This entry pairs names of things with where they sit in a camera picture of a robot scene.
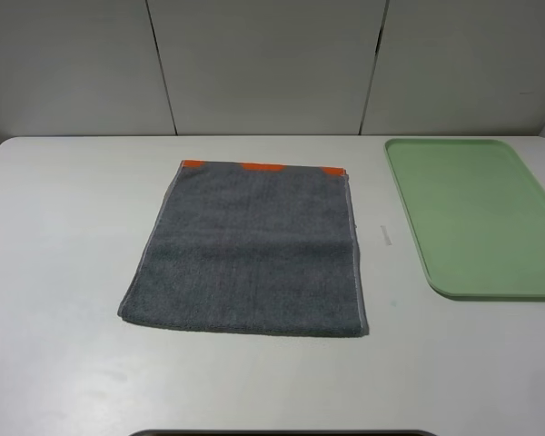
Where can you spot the grey towel with orange pattern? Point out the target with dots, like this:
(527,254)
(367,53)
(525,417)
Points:
(252,248)

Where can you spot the green plastic tray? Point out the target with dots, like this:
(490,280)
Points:
(477,216)

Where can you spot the clear tape strip right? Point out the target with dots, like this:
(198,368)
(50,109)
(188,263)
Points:
(386,236)

